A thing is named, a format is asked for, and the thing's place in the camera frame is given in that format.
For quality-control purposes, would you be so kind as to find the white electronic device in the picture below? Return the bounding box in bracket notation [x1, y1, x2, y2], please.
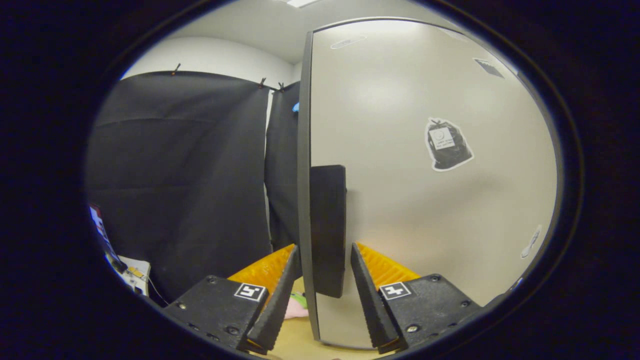
[117, 256, 152, 297]

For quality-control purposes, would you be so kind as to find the grey cabinet door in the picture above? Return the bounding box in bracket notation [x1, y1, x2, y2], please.
[298, 19, 558, 350]

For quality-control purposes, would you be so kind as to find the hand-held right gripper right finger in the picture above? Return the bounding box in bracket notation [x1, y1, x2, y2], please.
[350, 242, 483, 355]

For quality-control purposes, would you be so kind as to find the colourful printed board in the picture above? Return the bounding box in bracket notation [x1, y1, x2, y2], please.
[89, 202, 126, 275]

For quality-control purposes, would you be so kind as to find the black door handle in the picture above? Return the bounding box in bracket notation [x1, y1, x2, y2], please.
[310, 164, 347, 299]

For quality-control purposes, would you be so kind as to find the pink green plush toy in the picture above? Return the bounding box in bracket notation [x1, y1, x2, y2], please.
[285, 291, 310, 319]

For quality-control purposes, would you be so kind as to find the black backdrop cloth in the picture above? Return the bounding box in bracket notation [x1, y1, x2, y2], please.
[86, 71, 303, 306]

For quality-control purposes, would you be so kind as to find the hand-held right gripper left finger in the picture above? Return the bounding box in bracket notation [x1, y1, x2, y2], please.
[164, 244, 301, 356]

